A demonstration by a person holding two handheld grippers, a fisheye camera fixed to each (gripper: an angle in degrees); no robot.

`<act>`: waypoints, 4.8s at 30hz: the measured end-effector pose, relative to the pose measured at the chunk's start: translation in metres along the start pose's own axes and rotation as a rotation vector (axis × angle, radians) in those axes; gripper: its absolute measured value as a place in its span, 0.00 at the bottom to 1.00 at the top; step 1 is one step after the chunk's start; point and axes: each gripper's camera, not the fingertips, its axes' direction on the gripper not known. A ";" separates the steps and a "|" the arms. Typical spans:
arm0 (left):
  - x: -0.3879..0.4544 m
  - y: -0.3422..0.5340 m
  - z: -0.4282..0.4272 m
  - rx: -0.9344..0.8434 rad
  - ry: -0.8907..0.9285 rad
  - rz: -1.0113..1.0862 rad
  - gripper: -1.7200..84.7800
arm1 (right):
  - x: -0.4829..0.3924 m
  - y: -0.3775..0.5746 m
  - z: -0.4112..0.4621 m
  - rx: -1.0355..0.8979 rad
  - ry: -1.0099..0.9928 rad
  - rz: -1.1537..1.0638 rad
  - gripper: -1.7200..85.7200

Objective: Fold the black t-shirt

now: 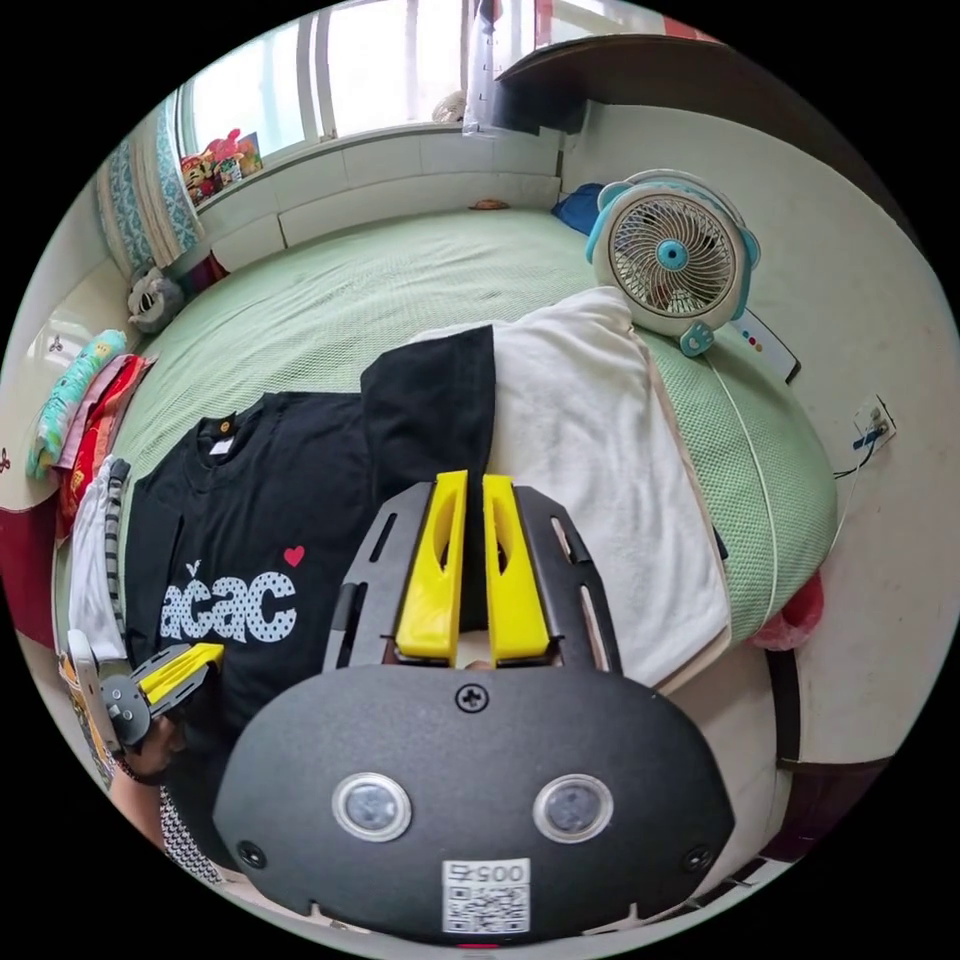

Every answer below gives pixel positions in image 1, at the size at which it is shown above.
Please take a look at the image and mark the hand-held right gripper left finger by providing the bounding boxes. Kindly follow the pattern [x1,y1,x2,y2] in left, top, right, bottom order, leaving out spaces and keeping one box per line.
[394,470,469,653]

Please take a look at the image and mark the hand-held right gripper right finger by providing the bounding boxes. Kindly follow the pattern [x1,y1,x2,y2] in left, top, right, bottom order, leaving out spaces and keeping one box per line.
[481,473,553,666]

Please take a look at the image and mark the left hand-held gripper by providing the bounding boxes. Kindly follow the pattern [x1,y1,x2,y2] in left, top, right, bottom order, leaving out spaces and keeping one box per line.
[99,642,226,748]

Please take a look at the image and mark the person's left forearm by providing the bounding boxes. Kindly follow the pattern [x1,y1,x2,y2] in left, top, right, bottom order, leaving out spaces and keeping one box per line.
[107,761,172,853]

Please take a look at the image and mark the black t-shirt with dotted print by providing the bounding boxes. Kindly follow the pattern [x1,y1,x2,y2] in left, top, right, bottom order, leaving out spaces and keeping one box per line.
[123,323,498,760]

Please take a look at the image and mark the person's left hand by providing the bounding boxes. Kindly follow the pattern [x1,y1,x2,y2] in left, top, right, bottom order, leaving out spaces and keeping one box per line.
[128,712,190,783]

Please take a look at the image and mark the white garment with striped edge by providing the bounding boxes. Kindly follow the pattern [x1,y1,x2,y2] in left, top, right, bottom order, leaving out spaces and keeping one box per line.
[67,455,136,663]

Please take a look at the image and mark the white cloth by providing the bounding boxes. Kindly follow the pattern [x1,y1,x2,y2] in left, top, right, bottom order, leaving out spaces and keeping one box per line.
[408,286,733,688]

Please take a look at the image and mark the person's body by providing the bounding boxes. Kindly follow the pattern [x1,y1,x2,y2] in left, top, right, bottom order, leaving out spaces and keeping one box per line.
[157,785,228,888]

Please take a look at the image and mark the pile of clothes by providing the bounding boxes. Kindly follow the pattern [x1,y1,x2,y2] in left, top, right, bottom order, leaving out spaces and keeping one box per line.
[52,352,160,543]

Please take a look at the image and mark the pink plastic bag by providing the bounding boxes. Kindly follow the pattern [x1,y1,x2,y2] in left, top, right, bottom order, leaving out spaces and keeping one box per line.
[752,575,826,652]

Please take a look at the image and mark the turquoise patterned rolled blanket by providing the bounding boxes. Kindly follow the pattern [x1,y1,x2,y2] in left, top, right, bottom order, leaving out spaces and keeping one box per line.
[26,329,129,481]

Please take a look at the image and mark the bed with green mat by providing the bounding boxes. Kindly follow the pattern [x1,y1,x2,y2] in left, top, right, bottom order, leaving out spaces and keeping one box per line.
[52,203,840,894]

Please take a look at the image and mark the white remote control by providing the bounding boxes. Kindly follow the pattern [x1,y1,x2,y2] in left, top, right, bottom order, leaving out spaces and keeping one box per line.
[731,307,802,385]

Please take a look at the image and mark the white and blue fan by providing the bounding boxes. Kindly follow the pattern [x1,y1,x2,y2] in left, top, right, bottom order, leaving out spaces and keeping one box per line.
[584,169,763,358]

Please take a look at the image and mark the grey plush toy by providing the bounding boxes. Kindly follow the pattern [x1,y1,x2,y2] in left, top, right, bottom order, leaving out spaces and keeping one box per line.
[125,263,186,336]

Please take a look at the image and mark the blue cloth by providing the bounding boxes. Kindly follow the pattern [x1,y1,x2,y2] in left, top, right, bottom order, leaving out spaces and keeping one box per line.
[551,182,606,235]

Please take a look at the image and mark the blue patterned curtain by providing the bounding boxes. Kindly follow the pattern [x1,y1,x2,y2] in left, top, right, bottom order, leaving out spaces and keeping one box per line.
[95,104,205,273]

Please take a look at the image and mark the colourful toy box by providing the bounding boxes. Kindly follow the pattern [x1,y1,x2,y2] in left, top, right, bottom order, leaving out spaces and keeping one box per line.
[179,128,265,208]

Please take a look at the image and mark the window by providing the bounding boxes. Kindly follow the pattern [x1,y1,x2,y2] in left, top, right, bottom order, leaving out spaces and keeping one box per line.
[176,0,541,155]

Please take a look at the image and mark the dark wooden desk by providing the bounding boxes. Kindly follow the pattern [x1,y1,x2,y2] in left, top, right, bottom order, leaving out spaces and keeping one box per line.
[494,33,755,138]

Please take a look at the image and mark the wall socket with plug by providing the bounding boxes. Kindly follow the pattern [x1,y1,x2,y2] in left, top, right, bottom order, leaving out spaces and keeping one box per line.
[851,395,898,456]

